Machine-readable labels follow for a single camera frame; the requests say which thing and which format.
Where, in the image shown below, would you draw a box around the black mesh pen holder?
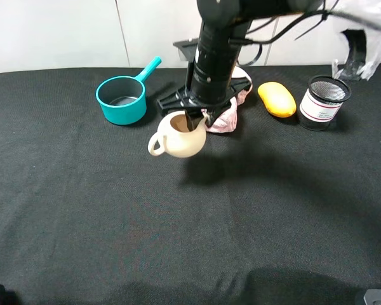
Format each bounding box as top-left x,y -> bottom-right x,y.
298,76 -> 351,131

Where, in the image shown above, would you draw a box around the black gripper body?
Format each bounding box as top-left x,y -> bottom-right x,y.
157,77 -> 250,126

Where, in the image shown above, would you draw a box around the cream ceramic teapot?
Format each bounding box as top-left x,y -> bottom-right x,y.
148,111 -> 207,158

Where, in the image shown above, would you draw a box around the teal saucepan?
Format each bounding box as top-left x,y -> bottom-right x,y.
95,56 -> 162,125

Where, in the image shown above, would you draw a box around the pink rolled towel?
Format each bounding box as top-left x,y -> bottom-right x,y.
205,67 -> 253,133

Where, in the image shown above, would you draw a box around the yellow mango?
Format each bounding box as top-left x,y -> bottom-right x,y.
257,82 -> 297,118

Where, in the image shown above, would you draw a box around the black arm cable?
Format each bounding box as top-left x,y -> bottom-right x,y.
228,0 -> 340,67

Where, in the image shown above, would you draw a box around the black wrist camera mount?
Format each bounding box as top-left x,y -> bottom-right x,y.
173,37 -> 199,62

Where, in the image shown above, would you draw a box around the black table cloth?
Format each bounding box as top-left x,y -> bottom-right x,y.
0,66 -> 381,304

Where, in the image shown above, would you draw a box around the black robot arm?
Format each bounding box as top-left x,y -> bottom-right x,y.
157,1 -> 381,129

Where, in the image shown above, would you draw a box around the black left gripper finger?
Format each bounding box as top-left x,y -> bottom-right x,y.
185,109 -> 204,131

